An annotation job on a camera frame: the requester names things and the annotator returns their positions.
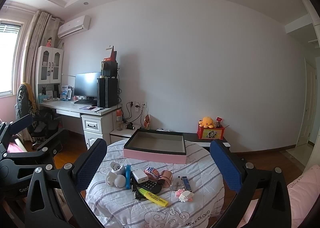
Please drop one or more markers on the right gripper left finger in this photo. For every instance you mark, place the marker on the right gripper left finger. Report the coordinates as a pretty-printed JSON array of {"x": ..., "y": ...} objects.
[{"x": 43, "y": 208}]

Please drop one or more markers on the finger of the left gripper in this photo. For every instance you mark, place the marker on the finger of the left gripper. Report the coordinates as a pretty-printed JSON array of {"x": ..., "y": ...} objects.
[
  {"x": 10, "y": 129},
  {"x": 46, "y": 152}
]

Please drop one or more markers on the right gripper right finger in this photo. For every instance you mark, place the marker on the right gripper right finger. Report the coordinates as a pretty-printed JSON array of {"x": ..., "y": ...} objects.
[{"x": 273, "y": 207}]

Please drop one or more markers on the white round night light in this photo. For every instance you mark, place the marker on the white round night light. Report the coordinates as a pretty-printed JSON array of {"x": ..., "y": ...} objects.
[{"x": 114, "y": 179}]

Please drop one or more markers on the blue highlighter marker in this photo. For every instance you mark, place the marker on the blue highlighter marker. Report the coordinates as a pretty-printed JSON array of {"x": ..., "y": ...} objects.
[{"x": 128, "y": 176}]

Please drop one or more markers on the white power adapter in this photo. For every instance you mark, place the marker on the white power adapter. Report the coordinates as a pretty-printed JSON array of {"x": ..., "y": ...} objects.
[{"x": 140, "y": 176}]

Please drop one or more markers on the pink white block toy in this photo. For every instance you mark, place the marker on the pink white block toy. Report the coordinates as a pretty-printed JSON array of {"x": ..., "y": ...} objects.
[{"x": 184, "y": 195}]

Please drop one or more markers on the black remote control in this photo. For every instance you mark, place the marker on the black remote control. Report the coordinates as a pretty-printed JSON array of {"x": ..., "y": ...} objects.
[{"x": 149, "y": 186}]

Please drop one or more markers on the yellow highlighter marker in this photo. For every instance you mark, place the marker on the yellow highlighter marker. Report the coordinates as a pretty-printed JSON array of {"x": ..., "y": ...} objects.
[{"x": 153, "y": 198}]

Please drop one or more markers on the rose gold metal cup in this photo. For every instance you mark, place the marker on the rose gold metal cup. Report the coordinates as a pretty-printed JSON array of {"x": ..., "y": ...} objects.
[{"x": 165, "y": 178}]

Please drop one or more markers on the black flower hair clip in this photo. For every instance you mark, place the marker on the black flower hair clip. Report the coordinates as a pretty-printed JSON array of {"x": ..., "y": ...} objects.
[{"x": 135, "y": 189}]

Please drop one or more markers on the clear glass perfume bottle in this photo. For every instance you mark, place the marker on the clear glass perfume bottle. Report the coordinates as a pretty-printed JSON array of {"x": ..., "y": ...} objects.
[{"x": 177, "y": 184}]

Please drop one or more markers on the black office chair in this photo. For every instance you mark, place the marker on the black office chair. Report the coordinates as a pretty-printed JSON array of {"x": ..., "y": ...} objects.
[{"x": 44, "y": 125}]

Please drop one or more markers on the pink bedding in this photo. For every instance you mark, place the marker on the pink bedding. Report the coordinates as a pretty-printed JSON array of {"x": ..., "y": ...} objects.
[{"x": 304, "y": 202}]

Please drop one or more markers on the white desk with drawers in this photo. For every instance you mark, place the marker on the white desk with drawers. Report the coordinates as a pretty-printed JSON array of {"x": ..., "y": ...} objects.
[{"x": 92, "y": 123}]

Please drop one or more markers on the black keyboard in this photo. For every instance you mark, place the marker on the black keyboard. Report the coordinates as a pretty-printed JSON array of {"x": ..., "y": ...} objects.
[{"x": 86, "y": 101}]

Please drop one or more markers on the white striped quilted tablecloth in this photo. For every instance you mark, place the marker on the white striped quilted tablecloth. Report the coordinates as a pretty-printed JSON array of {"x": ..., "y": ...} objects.
[{"x": 127, "y": 192}]

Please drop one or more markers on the white glass door cabinet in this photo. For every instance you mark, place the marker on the white glass door cabinet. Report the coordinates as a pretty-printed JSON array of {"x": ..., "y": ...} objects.
[{"x": 48, "y": 71}]

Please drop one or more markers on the black computer monitor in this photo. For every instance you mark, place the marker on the black computer monitor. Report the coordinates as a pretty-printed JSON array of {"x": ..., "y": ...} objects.
[{"x": 86, "y": 84}]

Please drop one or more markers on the orange cap water bottle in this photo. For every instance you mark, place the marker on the orange cap water bottle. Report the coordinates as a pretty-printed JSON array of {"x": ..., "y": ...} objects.
[{"x": 119, "y": 119}]

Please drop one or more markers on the black computer tower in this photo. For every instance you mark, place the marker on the black computer tower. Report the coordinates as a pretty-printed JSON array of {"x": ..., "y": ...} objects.
[{"x": 107, "y": 92}]

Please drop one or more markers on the white door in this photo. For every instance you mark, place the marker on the white door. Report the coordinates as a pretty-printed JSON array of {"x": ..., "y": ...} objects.
[{"x": 310, "y": 104}]

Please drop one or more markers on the doll figure on cabinet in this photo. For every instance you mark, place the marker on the doll figure on cabinet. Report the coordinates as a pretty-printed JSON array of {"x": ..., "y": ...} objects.
[{"x": 49, "y": 42}]

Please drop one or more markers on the red cartoon storage box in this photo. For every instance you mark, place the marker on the red cartoon storage box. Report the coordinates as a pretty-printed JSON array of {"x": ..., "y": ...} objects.
[{"x": 210, "y": 133}]

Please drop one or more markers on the black boxes stack on tower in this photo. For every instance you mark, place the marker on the black boxes stack on tower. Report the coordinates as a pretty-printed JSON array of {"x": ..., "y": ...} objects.
[{"x": 109, "y": 66}]

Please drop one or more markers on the anatomy model figurine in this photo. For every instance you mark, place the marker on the anatomy model figurine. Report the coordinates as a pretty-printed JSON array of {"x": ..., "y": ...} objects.
[{"x": 146, "y": 123}]

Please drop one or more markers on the low black white tv stand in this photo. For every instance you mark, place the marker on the low black white tv stand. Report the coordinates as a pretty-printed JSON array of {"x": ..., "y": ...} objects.
[{"x": 117, "y": 135}]

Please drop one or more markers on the orange octopus plush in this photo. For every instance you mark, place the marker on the orange octopus plush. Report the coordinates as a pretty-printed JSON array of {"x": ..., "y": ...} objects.
[{"x": 206, "y": 122}]

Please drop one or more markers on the beige window curtain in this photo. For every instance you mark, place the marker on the beige window curtain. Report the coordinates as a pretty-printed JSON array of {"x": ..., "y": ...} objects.
[{"x": 42, "y": 27}]

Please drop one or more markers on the pink and green box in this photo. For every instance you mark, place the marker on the pink and green box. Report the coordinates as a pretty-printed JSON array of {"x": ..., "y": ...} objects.
[{"x": 156, "y": 146}]

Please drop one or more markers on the white wall power sockets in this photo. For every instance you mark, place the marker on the white wall power sockets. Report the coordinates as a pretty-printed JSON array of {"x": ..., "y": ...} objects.
[{"x": 138, "y": 106}]

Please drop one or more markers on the white wall air conditioner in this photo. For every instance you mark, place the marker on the white wall air conditioner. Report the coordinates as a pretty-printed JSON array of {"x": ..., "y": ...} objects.
[{"x": 74, "y": 26}]

